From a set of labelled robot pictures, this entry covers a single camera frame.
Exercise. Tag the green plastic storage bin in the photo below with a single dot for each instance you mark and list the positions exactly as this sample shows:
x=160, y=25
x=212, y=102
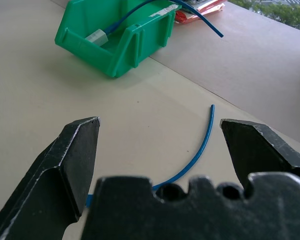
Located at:
x=115, y=42

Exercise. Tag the red and pink packet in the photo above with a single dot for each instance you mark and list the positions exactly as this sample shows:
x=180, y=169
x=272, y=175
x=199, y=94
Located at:
x=197, y=11

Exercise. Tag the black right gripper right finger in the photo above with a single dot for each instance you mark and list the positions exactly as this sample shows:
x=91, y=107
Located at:
x=262, y=147

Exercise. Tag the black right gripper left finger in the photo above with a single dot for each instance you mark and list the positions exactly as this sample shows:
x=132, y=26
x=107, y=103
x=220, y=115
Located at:
x=65, y=160

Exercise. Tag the white rectangular block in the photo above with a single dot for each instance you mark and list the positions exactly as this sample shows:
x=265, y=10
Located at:
x=97, y=38

